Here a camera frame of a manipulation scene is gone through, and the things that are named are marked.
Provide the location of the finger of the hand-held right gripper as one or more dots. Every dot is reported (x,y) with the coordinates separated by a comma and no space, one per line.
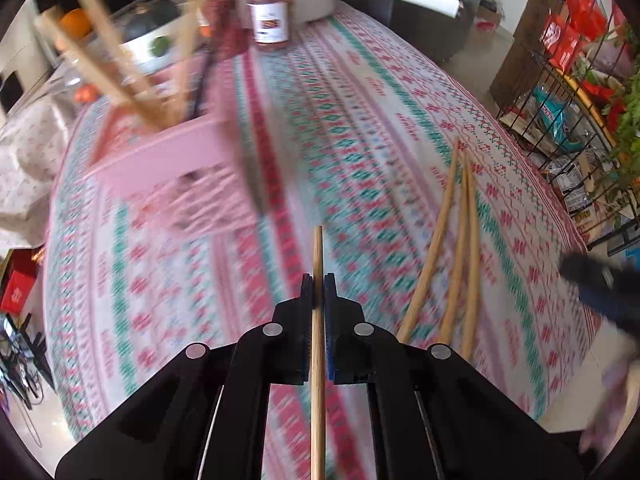
(595,287)

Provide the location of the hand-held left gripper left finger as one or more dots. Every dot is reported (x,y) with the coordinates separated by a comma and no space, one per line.
(295,320)

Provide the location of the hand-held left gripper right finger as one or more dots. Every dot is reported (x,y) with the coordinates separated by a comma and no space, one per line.
(345,320)

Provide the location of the tan bamboo chopstick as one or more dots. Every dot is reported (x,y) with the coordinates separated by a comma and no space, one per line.
(472,285)
(457,250)
(318,260)
(435,240)

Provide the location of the black chopstick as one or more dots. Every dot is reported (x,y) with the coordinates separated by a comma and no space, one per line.
(252,180)
(207,67)

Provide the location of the pink plastic utensil holder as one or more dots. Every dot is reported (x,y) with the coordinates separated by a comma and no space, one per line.
(165,160)

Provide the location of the bunch of bamboo chopsticks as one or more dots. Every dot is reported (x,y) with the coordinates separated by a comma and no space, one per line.
(120,52)

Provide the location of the person's right forearm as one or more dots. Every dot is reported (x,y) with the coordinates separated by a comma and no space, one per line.
(610,400)

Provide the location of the bunch of leafy greens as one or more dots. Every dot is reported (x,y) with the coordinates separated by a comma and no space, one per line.
(630,135)

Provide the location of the teal snack packet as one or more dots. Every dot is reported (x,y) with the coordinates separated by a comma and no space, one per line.
(550,105)

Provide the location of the black device stand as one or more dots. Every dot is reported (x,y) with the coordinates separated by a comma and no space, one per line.
(25,360)

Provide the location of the red box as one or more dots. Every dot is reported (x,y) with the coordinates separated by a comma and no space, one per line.
(15,292)

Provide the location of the small cardboard box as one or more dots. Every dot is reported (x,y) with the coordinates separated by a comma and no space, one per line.
(487,15)

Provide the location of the short labelled spice jar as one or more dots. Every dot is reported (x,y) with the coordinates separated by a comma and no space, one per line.
(270,25)

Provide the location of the tall red spice jar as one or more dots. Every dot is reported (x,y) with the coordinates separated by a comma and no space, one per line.
(225,25)

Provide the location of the white bowl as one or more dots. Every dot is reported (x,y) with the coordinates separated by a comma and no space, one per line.
(150,49)

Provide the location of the white floral cloth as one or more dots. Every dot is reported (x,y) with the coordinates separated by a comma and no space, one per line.
(30,160)

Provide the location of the clear glass jar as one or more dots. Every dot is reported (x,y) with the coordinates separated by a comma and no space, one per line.
(85,92)

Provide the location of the grey refrigerator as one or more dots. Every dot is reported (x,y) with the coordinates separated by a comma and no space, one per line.
(425,20)

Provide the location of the small green pumpkin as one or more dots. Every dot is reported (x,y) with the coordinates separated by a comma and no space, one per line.
(155,15)

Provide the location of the orange fruit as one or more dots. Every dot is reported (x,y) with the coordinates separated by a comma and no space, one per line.
(75,22)

